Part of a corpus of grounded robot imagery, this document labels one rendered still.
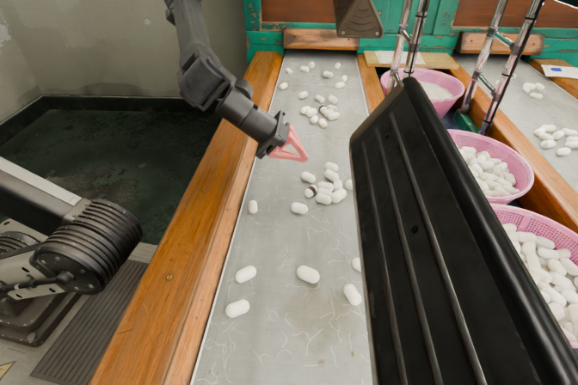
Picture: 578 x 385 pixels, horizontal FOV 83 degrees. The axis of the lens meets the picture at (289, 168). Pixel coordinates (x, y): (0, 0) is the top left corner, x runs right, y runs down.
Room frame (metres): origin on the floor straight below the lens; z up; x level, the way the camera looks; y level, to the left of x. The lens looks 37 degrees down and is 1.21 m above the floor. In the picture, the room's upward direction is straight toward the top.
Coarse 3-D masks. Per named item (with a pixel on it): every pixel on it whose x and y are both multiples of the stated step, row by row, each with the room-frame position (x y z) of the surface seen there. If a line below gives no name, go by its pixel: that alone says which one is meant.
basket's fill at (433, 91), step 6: (396, 84) 1.12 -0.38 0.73; (426, 84) 1.11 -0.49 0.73; (432, 84) 1.13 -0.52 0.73; (426, 90) 1.07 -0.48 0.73; (432, 90) 1.07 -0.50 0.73; (438, 90) 1.07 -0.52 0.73; (444, 90) 1.06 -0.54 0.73; (432, 96) 1.02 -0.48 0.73; (438, 96) 1.02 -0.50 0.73; (444, 96) 1.01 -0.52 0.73; (450, 96) 1.03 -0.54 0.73
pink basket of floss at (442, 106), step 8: (400, 72) 1.17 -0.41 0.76; (416, 72) 1.17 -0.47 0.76; (432, 72) 1.15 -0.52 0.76; (440, 72) 1.13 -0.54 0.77; (384, 80) 1.11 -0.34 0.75; (424, 80) 1.15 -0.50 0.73; (432, 80) 1.14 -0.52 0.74; (440, 80) 1.12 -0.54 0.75; (448, 80) 1.10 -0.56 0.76; (456, 80) 1.07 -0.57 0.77; (384, 88) 1.02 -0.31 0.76; (448, 88) 1.08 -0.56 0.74; (456, 88) 1.05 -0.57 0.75; (384, 96) 1.04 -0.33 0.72; (456, 96) 0.94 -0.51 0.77; (440, 104) 0.93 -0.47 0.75; (448, 104) 0.94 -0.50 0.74; (440, 112) 0.94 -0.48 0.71
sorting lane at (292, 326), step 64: (320, 64) 1.29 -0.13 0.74; (320, 128) 0.80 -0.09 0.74; (256, 192) 0.53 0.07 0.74; (256, 256) 0.36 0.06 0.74; (320, 256) 0.36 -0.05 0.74; (256, 320) 0.25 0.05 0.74; (320, 320) 0.25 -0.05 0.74; (192, 384) 0.16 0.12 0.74; (256, 384) 0.16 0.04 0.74; (320, 384) 0.16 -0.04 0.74
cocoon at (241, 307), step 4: (240, 300) 0.27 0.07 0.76; (244, 300) 0.27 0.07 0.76; (232, 304) 0.26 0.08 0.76; (236, 304) 0.26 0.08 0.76; (240, 304) 0.26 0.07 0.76; (244, 304) 0.26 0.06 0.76; (248, 304) 0.26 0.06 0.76; (228, 308) 0.26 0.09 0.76; (232, 308) 0.25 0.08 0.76; (236, 308) 0.26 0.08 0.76; (240, 308) 0.26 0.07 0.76; (244, 308) 0.26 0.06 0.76; (248, 308) 0.26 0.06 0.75; (228, 312) 0.25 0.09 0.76; (232, 312) 0.25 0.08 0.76; (236, 312) 0.25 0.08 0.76; (240, 312) 0.25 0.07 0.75; (244, 312) 0.25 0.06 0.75; (232, 316) 0.25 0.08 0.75
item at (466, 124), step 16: (544, 0) 0.78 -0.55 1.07; (496, 16) 0.93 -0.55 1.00; (528, 16) 0.78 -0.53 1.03; (496, 32) 0.91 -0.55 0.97; (528, 32) 0.77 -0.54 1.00; (512, 48) 0.80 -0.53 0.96; (480, 64) 0.93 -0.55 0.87; (512, 64) 0.78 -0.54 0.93; (480, 80) 0.89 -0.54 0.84; (464, 96) 0.94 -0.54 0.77; (496, 96) 0.78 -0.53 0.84; (464, 112) 0.93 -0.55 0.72; (496, 112) 0.78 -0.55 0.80; (464, 128) 0.87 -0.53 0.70; (480, 128) 0.79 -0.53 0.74
